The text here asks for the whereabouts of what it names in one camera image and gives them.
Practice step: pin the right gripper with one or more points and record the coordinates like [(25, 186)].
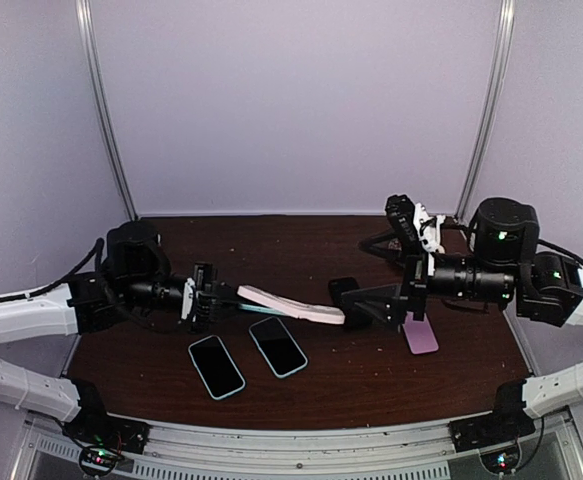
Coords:
[(414, 286)]

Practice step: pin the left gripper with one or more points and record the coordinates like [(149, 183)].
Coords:
[(224, 292)]

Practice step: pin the pink phone case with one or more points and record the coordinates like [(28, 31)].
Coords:
[(291, 308)]

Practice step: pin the purple phone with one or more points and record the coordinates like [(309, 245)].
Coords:
[(419, 335)]

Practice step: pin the dark green phone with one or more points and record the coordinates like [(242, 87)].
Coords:
[(257, 309)]

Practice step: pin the black phone case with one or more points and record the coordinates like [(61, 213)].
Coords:
[(339, 286)]

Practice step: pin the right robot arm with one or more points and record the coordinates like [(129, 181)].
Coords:
[(507, 263)]

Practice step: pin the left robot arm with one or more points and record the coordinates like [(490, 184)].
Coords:
[(124, 277)]

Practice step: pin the left blue-cased phone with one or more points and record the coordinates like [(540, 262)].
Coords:
[(216, 368)]

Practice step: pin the blue-cased phone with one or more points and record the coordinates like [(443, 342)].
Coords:
[(278, 347), (216, 368)]

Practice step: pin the middle blue-cased phone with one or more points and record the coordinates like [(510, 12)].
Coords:
[(278, 347)]

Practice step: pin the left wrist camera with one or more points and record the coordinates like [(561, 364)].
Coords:
[(198, 294)]

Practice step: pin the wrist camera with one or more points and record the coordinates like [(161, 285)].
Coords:
[(198, 294), (416, 230)]

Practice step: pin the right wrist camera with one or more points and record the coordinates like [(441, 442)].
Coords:
[(416, 230)]

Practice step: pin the aluminium front rail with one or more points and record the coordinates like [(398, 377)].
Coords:
[(417, 451)]

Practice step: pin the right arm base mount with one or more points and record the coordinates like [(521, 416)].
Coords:
[(497, 434)]

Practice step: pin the left corner aluminium post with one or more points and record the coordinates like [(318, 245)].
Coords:
[(89, 42)]

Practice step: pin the corner aluminium post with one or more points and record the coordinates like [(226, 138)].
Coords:
[(498, 70), (89, 42)]

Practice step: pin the right corner aluminium post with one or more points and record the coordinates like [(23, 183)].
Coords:
[(498, 70)]

